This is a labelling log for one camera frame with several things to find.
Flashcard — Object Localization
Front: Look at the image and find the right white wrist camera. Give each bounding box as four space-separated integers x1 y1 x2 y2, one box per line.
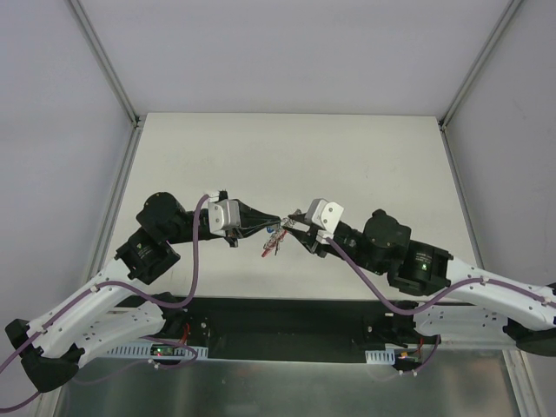
305 198 344 234

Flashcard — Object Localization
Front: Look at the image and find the red keyring tag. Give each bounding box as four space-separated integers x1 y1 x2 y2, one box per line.
261 232 287 258

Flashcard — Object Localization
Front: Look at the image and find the right cable duct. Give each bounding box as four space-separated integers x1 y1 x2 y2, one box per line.
364 347 422 366

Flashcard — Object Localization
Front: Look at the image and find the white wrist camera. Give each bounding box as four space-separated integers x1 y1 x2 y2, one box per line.
305 198 344 234
207 191 241 236

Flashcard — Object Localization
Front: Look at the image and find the silver keyring chain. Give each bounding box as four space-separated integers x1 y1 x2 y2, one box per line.
264 216 299 255

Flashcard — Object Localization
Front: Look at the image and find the cable duct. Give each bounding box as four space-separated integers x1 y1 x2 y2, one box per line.
108 341 209 361
364 347 422 366

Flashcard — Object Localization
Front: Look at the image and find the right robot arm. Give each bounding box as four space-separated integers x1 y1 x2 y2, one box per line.
287 203 555 357

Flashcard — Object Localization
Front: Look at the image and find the right aluminium frame post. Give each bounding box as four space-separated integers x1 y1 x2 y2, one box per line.
439 0 526 132

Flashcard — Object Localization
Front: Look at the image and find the aluminium frame post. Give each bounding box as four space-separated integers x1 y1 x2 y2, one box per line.
66 0 142 129
439 0 526 132

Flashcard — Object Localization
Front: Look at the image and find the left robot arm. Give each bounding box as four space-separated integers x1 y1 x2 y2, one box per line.
5 191 281 394

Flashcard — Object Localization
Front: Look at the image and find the left cable duct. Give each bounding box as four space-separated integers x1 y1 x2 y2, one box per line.
108 341 209 361

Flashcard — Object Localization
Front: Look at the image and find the left aluminium frame post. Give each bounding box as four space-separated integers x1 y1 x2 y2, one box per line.
66 0 142 129

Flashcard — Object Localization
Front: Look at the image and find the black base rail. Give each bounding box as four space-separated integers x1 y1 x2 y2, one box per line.
157 297 436 363

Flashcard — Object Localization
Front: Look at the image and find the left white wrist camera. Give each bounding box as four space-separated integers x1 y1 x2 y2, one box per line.
207 191 241 236

